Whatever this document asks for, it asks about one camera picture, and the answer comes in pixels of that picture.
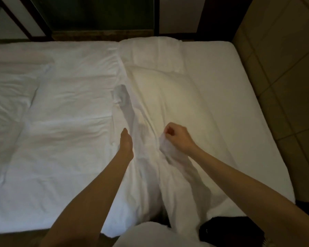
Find person's left hand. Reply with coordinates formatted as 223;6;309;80
117;128;135;163

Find person's white shirt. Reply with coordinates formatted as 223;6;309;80
113;221;216;247

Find tan padded headboard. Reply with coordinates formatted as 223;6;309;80
231;0;309;203

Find dark green glass panel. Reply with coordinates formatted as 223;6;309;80
28;0;155;33

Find white duvet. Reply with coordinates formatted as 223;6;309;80
0;37;183;238

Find person's dark trousers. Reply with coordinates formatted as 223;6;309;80
198;216;267;247

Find white sheeted bed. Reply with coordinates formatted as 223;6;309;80
180;40;296;219

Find person's right hand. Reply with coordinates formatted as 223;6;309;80
163;122;199;155

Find person's left forearm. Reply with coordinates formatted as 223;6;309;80
38;151;134;247

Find person's right forearm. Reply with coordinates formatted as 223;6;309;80
188;145;309;247

